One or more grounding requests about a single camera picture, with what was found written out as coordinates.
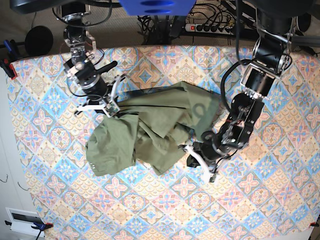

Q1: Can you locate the white floor vent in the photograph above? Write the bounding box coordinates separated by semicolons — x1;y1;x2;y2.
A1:
5;207;43;237

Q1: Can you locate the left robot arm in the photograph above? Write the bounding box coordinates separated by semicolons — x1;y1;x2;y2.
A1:
184;0;316;168

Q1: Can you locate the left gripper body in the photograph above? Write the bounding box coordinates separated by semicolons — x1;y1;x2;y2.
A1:
187;139;225;168

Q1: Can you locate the patterned tile tablecloth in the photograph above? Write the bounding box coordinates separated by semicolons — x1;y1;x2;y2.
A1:
6;54;320;240

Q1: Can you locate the black round stool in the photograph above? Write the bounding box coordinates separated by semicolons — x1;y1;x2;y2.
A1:
24;25;54;57

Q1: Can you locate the olive green t-shirt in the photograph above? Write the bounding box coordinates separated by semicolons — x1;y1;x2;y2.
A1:
85;81;221;177

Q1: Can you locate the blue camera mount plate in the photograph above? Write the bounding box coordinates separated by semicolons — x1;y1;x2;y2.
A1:
119;0;196;16

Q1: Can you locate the blue orange clamp lower left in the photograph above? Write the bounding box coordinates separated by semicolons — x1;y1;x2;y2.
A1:
4;220;54;238

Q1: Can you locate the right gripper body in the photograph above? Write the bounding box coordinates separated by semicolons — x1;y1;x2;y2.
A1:
79;76;113;105

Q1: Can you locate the blue orange clamp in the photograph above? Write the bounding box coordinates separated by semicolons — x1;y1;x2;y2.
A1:
4;220;54;238
0;39;18;80

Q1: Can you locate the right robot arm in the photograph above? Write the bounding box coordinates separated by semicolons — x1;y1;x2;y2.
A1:
9;0;122;110

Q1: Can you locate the orange clamp lower right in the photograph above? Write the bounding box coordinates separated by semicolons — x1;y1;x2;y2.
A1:
309;222;320;228

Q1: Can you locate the white power strip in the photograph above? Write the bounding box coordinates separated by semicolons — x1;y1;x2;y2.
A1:
184;23;232;35

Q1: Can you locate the blue orange clamp upper left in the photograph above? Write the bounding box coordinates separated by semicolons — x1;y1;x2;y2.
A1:
0;39;18;80

